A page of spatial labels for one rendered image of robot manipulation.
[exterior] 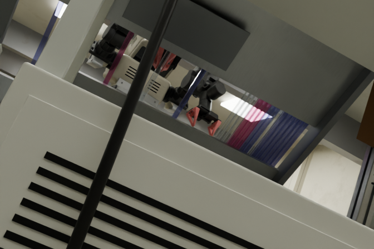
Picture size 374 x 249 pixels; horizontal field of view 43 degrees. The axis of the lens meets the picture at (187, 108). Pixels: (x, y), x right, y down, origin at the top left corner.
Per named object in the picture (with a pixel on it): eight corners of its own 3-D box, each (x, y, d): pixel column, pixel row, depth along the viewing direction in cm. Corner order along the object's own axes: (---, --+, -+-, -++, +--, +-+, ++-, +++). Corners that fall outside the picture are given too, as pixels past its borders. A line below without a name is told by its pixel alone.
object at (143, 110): (52, 125, 137) (55, 119, 140) (245, 214, 150) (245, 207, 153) (76, 74, 128) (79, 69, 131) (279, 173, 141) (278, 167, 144)
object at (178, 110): (148, 154, 144) (148, 152, 145) (152, 157, 144) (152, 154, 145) (235, 15, 120) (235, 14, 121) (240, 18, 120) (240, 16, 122)
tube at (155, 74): (112, 143, 142) (112, 140, 143) (116, 145, 143) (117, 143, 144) (195, 1, 119) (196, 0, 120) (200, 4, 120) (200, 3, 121)
